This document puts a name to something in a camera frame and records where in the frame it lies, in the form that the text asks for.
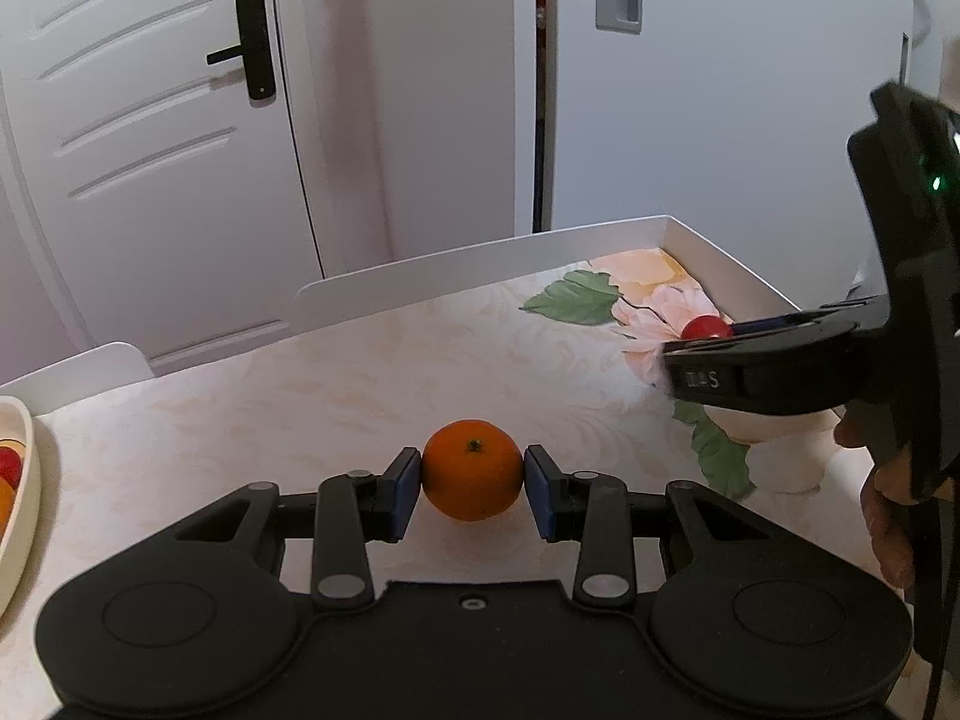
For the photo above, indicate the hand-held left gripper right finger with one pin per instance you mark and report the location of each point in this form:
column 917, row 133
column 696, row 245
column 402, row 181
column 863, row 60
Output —
column 540, row 499

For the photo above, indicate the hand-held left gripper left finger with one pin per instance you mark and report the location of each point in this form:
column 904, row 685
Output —
column 405, row 493

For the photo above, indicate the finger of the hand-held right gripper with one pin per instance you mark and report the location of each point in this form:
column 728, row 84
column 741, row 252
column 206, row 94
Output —
column 765, row 341
column 772, row 322

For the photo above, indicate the red cherry tomato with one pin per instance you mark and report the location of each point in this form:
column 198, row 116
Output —
column 7, row 465
column 703, row 328

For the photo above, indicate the orange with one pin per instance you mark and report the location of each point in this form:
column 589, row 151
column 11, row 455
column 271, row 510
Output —
column 472, row 472
column 4, row 506

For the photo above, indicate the white bowl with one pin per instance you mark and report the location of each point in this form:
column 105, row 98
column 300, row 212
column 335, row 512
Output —
column 780, row 427

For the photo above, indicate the cream fruit bowl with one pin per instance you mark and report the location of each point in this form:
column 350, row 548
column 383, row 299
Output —
column 22, row 480

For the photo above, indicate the person's right hand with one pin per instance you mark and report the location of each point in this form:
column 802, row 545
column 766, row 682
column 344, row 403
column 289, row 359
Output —
column 885, row 510

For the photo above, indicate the white wardrobe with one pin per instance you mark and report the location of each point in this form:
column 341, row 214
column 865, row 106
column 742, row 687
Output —
column 712, row 127

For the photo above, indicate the white rimmed table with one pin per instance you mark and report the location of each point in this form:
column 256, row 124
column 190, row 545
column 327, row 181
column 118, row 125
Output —
column 450, row 270

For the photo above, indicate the white panel door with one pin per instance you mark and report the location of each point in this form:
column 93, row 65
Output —
column 150, row 240

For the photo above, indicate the white door frame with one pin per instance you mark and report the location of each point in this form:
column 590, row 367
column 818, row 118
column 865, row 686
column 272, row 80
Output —
column 337, row 165

